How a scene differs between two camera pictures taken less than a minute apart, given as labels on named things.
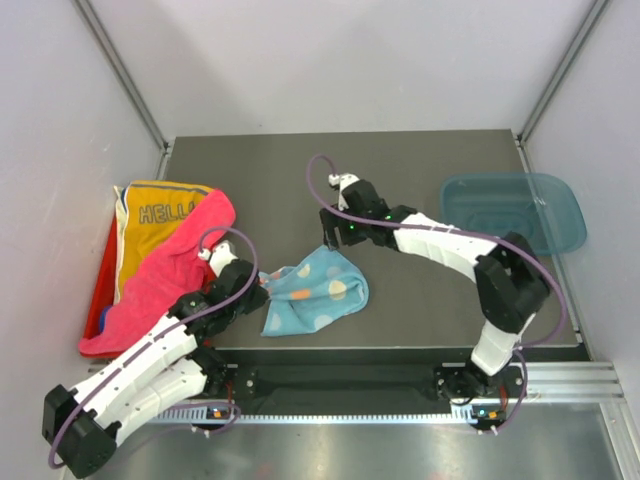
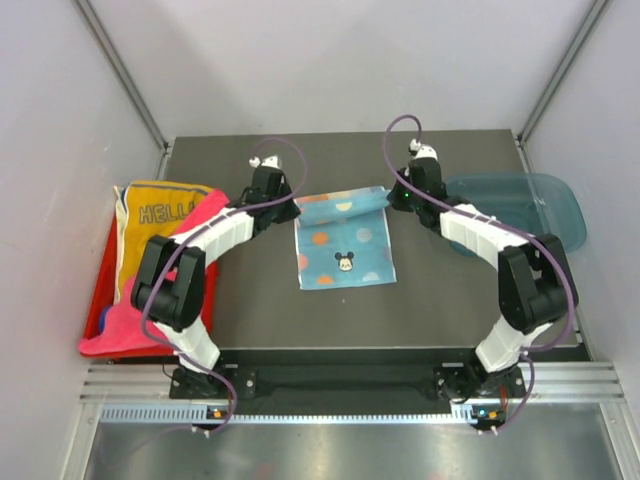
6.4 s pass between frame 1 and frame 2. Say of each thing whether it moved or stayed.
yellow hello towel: stayed
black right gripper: moved
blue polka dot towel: moved
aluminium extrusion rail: stayed
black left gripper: moved
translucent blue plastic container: stayed
